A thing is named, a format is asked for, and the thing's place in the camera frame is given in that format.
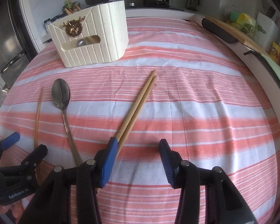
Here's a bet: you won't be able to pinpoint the wooden chopstick pair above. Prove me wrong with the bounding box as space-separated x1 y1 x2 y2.
117 75 157 156
115 70 156 142

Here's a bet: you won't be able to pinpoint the silver metal spoon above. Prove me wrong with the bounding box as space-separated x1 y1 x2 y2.
76 38 87 47

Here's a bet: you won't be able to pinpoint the cream plastic utensil box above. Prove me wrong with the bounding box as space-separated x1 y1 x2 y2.
48 1 129 68

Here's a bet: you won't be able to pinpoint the left hand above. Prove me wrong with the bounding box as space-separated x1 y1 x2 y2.
0 201 24 218

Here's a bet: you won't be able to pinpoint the pink striped tablecloth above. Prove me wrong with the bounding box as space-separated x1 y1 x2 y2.
0 17 280 223

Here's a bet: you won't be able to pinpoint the grey refrigerator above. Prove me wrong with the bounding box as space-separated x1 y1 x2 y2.
0 0 37 88

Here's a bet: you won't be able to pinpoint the green cutting board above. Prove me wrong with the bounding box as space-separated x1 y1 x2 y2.
243 50 280 88

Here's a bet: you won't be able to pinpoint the wooden cutting board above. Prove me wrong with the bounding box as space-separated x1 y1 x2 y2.
202 16 269 56

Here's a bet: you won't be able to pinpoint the yellow packet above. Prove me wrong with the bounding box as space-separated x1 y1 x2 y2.
269 42 280 65

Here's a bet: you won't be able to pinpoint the sauce bottles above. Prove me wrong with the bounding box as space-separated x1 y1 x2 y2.
63 0 81 12

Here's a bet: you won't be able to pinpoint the bag of vegetables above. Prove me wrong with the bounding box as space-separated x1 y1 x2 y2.
224 3 267 37

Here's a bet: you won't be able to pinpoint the black gas hob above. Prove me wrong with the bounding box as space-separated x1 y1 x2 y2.
125 0 184 11

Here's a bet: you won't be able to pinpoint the dark glass jar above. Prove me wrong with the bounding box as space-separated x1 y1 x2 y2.
187 0 200 11

